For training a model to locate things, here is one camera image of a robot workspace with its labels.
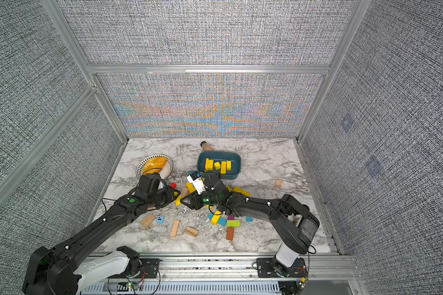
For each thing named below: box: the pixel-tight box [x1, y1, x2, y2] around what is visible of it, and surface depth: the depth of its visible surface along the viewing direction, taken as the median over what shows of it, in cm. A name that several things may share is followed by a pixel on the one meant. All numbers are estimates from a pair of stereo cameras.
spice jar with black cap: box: [199, 140, 213, 152], surface depth 115 cm
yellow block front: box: [211, 210, 222, 226], surface depth 86 cm
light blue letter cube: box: [156, 215, 165, 225], surface depth 87 cm
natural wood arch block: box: [185, 226, 199, 238], surface depth 84 cm
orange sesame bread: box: [142, 156, 167, 176], surface depth 102 cm
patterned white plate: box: [135, 154, 174, 181], surface depth 105 cm
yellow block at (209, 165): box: [204, 157, 214, 172], surface depth 105 cm
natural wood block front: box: [171, 220, 181, 238], surface depth 85 cm
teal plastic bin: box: [196, 151, 242, 181], surface depth 107 cm
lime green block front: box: [226, 220, 241, 227], surface depth 86 cm
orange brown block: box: [226, 226, 235, 241], surface depth 83 cm
